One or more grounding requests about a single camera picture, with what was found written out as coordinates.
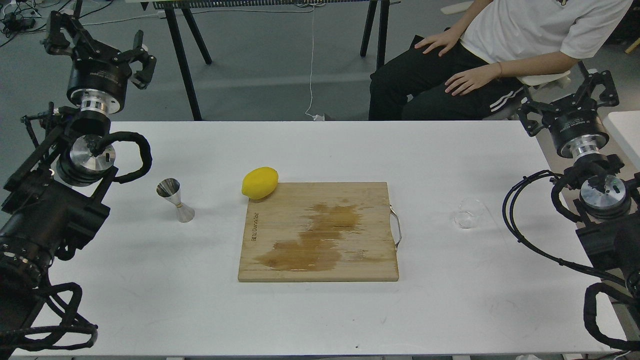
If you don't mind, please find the white hanging cable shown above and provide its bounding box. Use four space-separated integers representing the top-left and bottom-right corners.
305 7 326 121

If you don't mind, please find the clear glass cup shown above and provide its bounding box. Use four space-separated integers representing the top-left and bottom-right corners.
453 197 487 230

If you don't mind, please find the floor cables and adapter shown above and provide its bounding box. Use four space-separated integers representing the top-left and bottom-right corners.
0 0 161 48

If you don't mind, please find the wooden cutting board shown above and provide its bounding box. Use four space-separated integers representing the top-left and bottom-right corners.
237 182 400 283

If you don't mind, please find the seated person in white shirt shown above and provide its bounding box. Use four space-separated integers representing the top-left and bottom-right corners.
368 0 632 121

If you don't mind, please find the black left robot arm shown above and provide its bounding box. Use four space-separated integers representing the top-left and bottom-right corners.
0 1 157 360

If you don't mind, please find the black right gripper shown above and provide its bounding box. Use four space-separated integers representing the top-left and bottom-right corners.
515 61 620 158

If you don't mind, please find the yellow lemon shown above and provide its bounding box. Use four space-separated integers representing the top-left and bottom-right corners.
241 166 279 200

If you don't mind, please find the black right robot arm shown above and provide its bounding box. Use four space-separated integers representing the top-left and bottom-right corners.
502 61 640 353

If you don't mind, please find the white side table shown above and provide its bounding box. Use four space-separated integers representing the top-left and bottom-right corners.
604 111 640 170

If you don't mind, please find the steel jigger measuring cup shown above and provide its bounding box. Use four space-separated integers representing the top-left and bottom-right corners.
156 178 195 223

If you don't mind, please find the black-legged background table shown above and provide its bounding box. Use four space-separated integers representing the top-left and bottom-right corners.
73 0 402 122

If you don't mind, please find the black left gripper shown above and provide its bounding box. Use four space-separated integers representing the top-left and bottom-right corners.
42 11 157 114

